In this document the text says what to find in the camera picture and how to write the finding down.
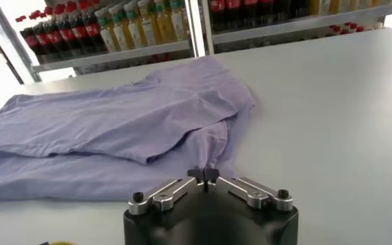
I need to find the purple t-shirt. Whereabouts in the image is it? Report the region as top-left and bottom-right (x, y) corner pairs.
(0, 55), (256, 202)

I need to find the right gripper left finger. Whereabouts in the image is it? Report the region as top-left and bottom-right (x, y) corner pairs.
(127, 168), (206, 216)

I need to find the red cap cola bottle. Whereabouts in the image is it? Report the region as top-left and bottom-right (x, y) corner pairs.
(67, 1), (92, 51)
(55, 3), (79, 51)
(31, 11), (53, 54)
(19, 16), (40, 56)
(44, 7), (65, 53)
(79, 0), (106, 53)

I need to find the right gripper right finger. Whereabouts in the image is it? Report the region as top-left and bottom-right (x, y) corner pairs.
(204, 168), (294, 213)

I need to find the grey metal shelving unit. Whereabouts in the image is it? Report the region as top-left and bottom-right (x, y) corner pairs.
(0, 0), (206, 76)
(188, 0), (392, 54)

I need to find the dark slanted pole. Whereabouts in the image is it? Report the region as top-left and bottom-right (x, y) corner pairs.
(0, 18), (25, 85)

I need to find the yellow juice bottle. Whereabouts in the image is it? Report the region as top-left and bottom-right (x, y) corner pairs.
(154, 0), (176, 44)
(168, 0), (190, 41)
(108, 5), (132, 51)
(95, 8), (117, 53)
(137, 0), (162, 47)
(124, 1), (146, 49)

